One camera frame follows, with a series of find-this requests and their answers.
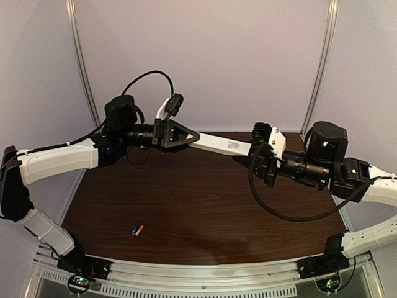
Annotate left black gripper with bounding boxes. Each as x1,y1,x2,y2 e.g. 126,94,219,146
118,119,200,154

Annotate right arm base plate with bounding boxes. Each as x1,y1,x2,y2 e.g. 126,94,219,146
296,253,350,279

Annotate orange battery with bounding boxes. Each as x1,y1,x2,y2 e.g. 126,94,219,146
135,225,144,237

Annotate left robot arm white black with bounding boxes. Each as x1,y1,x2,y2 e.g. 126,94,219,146
1,94,200,276

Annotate white remote control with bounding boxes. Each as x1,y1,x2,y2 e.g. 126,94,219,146
189,133,251,156

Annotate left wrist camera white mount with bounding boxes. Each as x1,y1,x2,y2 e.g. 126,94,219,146
156,93,184,120

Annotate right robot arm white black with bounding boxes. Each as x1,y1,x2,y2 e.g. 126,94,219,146
233,121,396,279

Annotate aluminium frame post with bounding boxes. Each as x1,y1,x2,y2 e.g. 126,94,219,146
65,0,100,127
300,0,339,137

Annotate right aluminium frame post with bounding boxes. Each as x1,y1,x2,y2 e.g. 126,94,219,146
300,0,339,137

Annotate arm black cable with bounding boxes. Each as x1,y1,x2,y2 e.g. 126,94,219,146
15,71,176,156
248,142,397,222

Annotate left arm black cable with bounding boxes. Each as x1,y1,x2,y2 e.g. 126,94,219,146
15,71,176,156

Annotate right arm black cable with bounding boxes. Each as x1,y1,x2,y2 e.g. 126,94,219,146
248,142,397,222

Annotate left aluminium frame post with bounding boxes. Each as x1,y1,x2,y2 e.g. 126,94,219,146
65,0,100,127

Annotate front aluminium rail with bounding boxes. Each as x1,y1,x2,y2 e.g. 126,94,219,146
29,245,378,297

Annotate blue battery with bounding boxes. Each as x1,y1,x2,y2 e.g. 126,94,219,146
132,225,140,237

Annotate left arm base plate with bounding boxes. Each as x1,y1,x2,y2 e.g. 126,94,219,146
56,255,111,280

